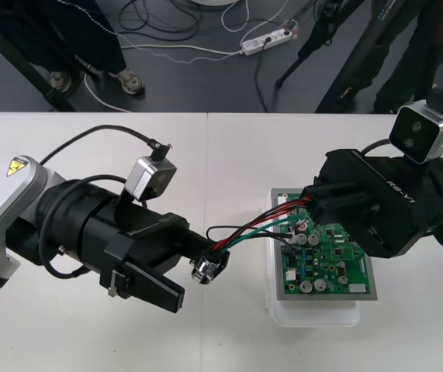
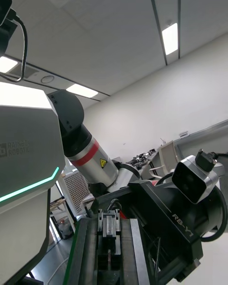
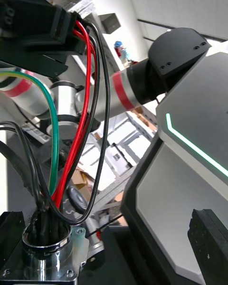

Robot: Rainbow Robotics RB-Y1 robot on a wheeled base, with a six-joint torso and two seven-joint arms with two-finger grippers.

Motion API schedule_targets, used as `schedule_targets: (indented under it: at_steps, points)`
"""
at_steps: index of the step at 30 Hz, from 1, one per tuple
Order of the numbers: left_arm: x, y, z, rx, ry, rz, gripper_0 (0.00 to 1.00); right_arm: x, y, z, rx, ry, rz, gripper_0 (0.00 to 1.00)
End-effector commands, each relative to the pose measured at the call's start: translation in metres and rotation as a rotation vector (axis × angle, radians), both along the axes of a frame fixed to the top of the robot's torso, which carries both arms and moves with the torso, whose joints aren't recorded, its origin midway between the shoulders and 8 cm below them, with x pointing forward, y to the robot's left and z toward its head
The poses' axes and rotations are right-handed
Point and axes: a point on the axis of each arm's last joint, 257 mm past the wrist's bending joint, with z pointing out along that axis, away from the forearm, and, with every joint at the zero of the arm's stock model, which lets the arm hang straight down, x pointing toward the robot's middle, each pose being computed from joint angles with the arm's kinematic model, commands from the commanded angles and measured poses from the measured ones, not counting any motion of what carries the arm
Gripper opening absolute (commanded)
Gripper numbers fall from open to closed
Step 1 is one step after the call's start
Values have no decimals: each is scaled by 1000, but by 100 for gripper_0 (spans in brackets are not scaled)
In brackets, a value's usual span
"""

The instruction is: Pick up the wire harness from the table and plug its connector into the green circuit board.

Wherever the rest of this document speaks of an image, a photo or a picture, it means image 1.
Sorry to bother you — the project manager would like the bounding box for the cable bundle with metal plug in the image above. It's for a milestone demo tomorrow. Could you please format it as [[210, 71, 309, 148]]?
[[190, 195, 321, 287]]

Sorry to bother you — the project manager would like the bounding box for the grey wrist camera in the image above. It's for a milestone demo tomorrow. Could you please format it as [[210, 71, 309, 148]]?
[[123, 155, 178, 202], [388, 98, 443, 165]]

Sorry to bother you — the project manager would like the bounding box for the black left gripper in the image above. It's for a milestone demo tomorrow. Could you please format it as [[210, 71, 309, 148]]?
[[82, 200, 232, 315]]

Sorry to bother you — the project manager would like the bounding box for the black floor cable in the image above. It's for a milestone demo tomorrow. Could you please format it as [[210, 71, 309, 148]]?
[[253, 36, 273, 113]]

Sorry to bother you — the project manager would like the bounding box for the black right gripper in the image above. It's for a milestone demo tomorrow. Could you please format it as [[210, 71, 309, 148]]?
[[300, 149, 434, 260]]

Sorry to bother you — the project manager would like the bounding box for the black diagonal stand leg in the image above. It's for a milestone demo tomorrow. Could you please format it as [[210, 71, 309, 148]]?
[[313, 0, 404, 114], [0, 0, 78, 112]]

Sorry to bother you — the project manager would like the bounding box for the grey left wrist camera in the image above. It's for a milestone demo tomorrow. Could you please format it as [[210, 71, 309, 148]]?
[[123, 155, 178, 202]]

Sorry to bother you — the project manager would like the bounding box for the black left wrist camera cable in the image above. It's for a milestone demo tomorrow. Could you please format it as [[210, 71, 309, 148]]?
[[37, 123, 174, 280]]

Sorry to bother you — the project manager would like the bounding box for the black tripod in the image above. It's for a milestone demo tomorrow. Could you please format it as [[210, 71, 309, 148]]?
[[275, 0, 348, 88]]

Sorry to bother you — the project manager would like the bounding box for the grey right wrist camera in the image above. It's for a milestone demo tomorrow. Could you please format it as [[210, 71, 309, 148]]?
[[388, 98, 443, 165]]

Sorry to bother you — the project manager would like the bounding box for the person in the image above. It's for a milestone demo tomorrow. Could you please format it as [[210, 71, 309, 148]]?
[[0, 0, 147, 96]]

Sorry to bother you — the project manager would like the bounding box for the white floor cable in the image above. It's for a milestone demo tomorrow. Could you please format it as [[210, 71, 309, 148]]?
[[83, 43, 245, 113]]

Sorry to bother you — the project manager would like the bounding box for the green circuit board grey frame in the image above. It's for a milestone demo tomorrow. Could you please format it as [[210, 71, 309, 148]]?
[[270, 188, 379, 303]]

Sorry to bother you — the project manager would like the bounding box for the white round base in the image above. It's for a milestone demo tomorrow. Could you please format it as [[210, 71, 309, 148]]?
[[189, 0, 241, 8]]

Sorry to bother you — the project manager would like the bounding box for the white power strip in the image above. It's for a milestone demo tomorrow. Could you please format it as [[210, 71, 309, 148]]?
[[241, 26, 299, 56]]

